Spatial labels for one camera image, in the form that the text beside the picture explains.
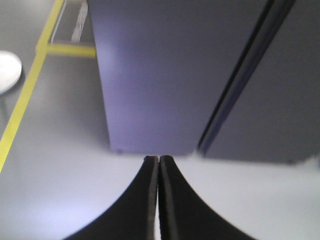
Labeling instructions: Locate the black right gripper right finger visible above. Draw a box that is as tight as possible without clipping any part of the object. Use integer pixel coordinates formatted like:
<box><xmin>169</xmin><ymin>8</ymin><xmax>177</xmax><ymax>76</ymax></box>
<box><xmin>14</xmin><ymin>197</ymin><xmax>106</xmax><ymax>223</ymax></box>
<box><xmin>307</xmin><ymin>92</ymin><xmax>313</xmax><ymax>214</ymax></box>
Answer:
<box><xmin>158</xmin><ymin>155</ymin><xmax>253</xmax><ymax>240</ymax></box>

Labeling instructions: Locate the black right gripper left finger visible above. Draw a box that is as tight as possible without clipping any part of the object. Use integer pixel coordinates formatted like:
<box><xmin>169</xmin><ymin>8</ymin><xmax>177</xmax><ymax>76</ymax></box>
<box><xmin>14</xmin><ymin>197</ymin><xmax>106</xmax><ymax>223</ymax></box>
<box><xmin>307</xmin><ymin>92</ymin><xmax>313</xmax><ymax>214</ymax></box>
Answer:
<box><xmin>66</xmin><ymin>156</ymin><xmax>159</xmax><ymax>240</ymax></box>

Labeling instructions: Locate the silver sign stand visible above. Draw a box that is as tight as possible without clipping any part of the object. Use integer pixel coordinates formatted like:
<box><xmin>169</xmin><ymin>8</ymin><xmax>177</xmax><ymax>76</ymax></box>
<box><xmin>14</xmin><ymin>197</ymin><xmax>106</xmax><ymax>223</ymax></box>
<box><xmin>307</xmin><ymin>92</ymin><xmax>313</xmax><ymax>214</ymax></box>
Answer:
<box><xmin>0</xmin><ymin>50</ymin><xmax>22</xmax><ymax>95</ymax></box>

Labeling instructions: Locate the fridge door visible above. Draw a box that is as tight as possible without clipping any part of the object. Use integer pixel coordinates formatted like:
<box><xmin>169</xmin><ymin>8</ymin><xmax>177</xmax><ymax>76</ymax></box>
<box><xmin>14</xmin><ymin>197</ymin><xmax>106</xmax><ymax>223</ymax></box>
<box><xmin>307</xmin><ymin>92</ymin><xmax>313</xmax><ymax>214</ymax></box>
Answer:
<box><xmin>88</xmin><ymin>0</ymin><xmax>267</xmax><ymax>155</ymax></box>

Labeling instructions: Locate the dark floor label sign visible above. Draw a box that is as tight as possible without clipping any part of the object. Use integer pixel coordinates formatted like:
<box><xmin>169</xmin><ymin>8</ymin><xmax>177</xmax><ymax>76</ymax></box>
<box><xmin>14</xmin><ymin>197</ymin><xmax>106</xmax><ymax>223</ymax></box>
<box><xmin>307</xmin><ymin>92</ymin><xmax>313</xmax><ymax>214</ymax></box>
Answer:
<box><xmin>50</xmin><ymin>0</ymin><xmax>95</xmax><ymax>46</ymax></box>

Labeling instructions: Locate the dark grey fridge body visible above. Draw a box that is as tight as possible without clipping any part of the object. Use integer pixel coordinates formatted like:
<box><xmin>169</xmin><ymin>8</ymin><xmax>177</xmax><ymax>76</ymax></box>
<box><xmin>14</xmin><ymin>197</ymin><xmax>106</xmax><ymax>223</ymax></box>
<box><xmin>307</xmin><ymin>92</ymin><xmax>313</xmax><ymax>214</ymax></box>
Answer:
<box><xmin>197</xmin><ymin>0</ymin><xmax>320</xmax><ymax>164</ymax></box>

